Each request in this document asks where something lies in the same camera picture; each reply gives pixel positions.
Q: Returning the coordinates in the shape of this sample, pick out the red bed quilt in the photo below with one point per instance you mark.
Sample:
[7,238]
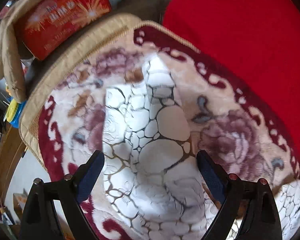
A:
[258,40]

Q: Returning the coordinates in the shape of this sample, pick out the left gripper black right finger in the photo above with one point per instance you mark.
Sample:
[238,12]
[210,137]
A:
[261,219]

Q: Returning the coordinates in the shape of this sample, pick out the white crackle-pattern coat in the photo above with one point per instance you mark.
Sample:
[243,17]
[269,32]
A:
[152,133]

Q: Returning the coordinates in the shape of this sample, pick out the red gift box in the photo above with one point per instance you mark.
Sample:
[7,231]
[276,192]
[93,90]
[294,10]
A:
[51,22]

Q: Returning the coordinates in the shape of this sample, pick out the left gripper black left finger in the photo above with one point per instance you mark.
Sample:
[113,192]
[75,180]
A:
[40,219]

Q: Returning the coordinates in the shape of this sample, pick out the floral beige maroon blanket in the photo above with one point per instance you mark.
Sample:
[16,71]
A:
[63,119]

